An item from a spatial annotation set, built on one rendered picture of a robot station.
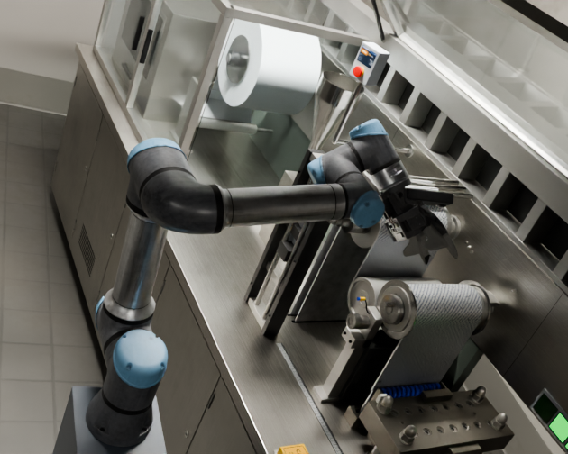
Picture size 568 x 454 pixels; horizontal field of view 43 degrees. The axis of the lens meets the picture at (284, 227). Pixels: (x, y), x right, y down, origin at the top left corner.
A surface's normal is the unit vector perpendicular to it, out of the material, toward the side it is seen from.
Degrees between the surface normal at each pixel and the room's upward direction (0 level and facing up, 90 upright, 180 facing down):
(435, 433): 0
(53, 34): 90
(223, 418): 90
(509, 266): 90
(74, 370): 0
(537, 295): 90
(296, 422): 0
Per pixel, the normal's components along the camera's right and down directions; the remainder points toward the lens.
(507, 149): -0.85, -0.04
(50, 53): 0.28, 0.59
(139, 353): 0.39, -0.71
